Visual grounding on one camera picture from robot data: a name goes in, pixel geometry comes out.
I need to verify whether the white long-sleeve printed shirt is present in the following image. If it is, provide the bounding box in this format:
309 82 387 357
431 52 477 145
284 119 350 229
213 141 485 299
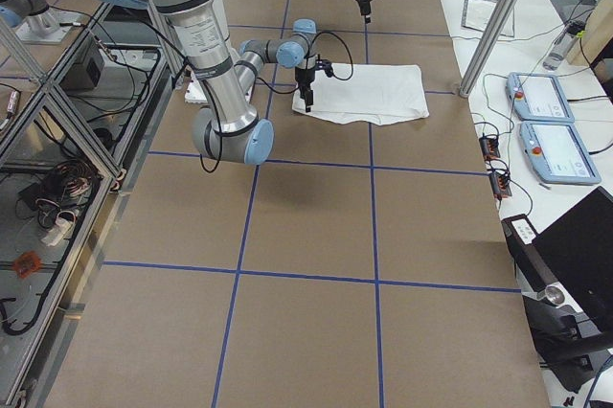
292 63 429 125

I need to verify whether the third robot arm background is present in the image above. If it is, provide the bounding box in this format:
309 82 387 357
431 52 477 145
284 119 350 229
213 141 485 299
1 0 81 44

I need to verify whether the left teach pendant tablet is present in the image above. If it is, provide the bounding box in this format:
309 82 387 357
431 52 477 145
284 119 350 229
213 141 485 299
506 72 575 124

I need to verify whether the teach pendant tablet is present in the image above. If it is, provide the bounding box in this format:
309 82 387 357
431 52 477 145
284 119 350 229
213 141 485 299
519 121 602 186
506 72 575 124

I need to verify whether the clear water bottle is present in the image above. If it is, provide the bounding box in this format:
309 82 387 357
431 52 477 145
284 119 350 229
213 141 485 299
542 20 585 71

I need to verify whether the right teach pendant tablet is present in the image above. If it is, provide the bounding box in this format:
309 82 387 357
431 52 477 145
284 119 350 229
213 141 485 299
519 121 602 186

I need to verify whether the black laptop computer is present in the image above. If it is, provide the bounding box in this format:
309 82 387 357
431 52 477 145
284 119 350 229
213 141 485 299
501 186 612 331

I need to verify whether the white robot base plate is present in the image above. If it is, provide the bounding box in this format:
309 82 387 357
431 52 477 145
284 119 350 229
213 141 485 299
184 70 255 106

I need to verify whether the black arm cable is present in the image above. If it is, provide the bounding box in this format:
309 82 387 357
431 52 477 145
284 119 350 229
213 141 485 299
198 30 355 173

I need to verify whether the aluminium frame post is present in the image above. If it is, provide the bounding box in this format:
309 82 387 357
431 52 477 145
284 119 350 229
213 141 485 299
458 0 517 99

